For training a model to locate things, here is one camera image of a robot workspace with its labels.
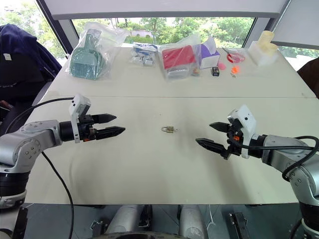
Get green dustpan in plastic bag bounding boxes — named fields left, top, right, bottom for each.
left=65, top=21, right=130, bottom=81

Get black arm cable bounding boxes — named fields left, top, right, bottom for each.
left=4, top=97, right=75, bottom=239
left=231, top=135, right=319, bottom=181

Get purple and white tissue box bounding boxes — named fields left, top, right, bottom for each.
left=199, top=36, right=220, bottom=70

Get dark blue jacket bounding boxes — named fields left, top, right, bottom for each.
left=0, top=23, right=62, bottom=105

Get black chair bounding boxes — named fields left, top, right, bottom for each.
left=0, top=82, right=52, bottom=135

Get white foam block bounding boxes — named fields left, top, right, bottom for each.
left=247, top=40, right=279, bottom=67

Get silver left robot leg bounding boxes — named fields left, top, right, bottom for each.
left=105, top=204, right=142, bottom=235

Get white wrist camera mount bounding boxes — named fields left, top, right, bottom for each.
left=69, top=93, right=91, bottom=143
left=227, top=104, right=257, bottom=159

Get brown object at edge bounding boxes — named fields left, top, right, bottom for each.
left=297, top=57, right=319, bottom=98

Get cream plastic cylinder part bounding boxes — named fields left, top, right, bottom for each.
left=258, top=30, right=279, bottom=54

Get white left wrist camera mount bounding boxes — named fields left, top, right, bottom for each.
left=69, top=93, right=91, bottom=143

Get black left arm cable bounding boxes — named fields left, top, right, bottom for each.
left=4, top=97, right=75, bottom=239

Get red-handled scissors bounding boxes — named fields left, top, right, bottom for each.
left=221, top=47, right=246, bottom=63

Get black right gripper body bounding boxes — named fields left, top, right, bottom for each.
left=220, top=120, right=244, bottom=160

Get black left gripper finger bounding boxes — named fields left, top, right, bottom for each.
left=93, top=114, right=117, bottom=124
left=95, top=126, right=126, bottom=141

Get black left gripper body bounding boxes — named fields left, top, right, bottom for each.
left=78, top=115, right=97, bottom=143

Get silver right robot leg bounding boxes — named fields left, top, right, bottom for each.
left=179, top=204, right=207, bottom=239

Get bag of small metal parts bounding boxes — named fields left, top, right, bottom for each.
left=129, top=41, right=159, bottom=67

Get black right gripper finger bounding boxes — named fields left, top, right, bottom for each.
left=209, top=121, right=230, bottom=133
left=195, top=138, right=229, bottom=158

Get silver robot leg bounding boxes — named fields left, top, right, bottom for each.
left=179, top=204, right=207, bottom=239
left=105, top=204, right=142, bottom=235

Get red item in plastic bag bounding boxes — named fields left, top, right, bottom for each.
left=158, top=33, right=201, bottom=81

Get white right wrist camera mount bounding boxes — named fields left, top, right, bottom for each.
left=227, top=104, right=257, bottom=159

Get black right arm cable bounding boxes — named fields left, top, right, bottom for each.
left=231, top=135, right=319, bottom=181

